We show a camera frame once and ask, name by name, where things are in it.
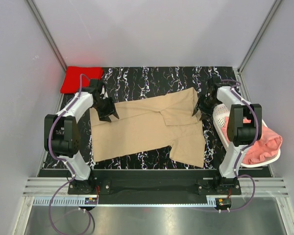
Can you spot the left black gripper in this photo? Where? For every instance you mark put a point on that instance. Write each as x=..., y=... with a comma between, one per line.
x=110, y=110

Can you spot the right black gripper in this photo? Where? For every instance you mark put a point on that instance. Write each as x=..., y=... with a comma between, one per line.
x=200, y=106

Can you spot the beige t shirt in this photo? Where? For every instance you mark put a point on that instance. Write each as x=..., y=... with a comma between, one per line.
x=152, y=123

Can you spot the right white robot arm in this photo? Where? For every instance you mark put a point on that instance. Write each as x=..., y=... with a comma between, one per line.
x=243, y=130

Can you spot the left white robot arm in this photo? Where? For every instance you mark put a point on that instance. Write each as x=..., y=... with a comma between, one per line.
x=62, y=136

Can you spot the white plastic laundry basket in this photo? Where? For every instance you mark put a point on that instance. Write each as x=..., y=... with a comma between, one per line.
x=223, y=115

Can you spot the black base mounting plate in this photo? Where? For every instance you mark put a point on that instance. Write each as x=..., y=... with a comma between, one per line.
x=198, y=181

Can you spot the pink t shirt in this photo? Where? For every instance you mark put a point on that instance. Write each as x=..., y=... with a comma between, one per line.
x=262, y=144

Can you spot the left electronics board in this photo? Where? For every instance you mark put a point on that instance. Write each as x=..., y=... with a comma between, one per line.
x=91, y=201

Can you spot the electronics board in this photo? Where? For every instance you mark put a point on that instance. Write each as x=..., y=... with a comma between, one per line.
x=91, y=201
x=224, y=202

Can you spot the right electronics board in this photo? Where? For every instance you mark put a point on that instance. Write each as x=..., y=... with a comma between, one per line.
x=224, y=202

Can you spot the right aluminium corner post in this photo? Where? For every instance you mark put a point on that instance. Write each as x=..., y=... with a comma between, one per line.
x=262, y=30

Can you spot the aluminium corner post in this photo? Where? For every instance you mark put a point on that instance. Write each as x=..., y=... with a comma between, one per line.
x=44, y=28
x=262, y=30

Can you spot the left aluminium corner post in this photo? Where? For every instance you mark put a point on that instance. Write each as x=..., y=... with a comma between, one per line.
x=44, y=28

